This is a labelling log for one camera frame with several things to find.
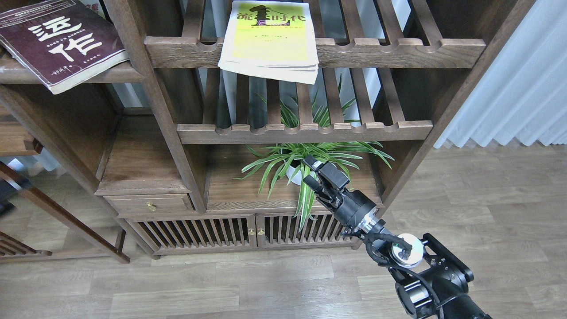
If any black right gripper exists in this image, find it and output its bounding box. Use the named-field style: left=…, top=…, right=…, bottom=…
left=303, top=156, right=380, bottom=233

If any yellow green cover book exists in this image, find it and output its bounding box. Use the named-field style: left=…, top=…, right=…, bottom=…
left=218, top=0, right=319, bottom=85

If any dark maroon cover book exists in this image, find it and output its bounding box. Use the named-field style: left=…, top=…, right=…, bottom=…
left=0, top=0, right=129, bottom=95

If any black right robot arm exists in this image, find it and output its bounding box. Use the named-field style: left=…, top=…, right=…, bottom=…
left=303, top=156, right=489, bottom=319

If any white plant pot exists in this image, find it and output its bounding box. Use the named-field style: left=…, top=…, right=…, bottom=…
left=286, top=164, right=314, bottom=186

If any green spider plant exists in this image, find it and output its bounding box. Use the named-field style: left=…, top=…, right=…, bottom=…
left=234, top=74, right=395, bottom=232

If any dark wooden bookshelf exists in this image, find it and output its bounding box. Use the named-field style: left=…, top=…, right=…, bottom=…
left=1, top=0, right=535, bottom=258

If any brass drawer knob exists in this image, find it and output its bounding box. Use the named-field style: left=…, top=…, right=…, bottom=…
left=146, top=202, right=157, bottom=212

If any white pleated curtain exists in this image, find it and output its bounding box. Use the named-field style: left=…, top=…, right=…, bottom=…
left=434, top=0, right=567, bottom=148

